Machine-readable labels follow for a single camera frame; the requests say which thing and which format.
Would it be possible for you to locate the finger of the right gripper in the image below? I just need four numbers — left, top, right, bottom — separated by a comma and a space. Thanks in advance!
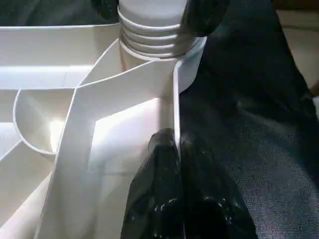
92, 0, 121, 22
179, 0, 231, 38

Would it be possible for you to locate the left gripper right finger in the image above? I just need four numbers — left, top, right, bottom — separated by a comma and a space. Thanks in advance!
179, 137, 261, 239

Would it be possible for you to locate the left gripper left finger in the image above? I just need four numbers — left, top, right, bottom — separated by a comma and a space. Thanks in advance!
120, 127, 186, 239

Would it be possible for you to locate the white plastic table leg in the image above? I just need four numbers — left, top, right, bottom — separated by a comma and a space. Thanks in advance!
117, 0, 200, 61

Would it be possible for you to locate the white plastic table top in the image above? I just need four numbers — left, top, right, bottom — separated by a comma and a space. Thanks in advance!
0, 22, 208, 239

